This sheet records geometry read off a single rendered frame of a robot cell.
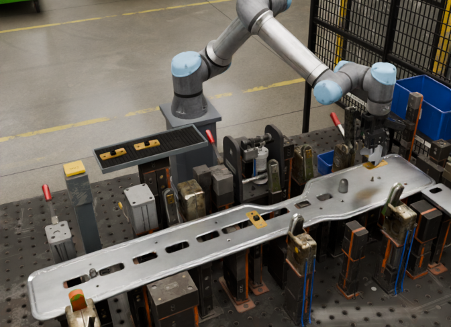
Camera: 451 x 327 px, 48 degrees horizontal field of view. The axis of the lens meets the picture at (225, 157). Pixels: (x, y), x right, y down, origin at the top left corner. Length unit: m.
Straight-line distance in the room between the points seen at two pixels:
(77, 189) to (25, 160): 2.40
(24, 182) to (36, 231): 1.64
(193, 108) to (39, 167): 2.15
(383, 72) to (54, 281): 1.14
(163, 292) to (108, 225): 0.81
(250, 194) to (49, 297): 0.75
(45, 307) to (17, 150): 2.84
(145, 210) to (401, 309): 0.91
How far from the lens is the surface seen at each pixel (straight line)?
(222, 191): 1.71
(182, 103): 1.98
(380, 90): 1.62
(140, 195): 1.59
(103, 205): 2.27
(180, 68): 1.92
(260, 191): 1.81
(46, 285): 1.54
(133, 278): 1.49
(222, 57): 1.98
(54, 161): 3.98
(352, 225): 1.66
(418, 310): 1.86
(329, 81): 1.54
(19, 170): 3.97
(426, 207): 1.81
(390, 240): 1.75
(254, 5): 1.65
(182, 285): 1.41
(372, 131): 1.69
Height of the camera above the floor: 2.06
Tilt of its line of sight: 34 degrees down
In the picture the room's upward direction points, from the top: 2 degrees counter-clockwise
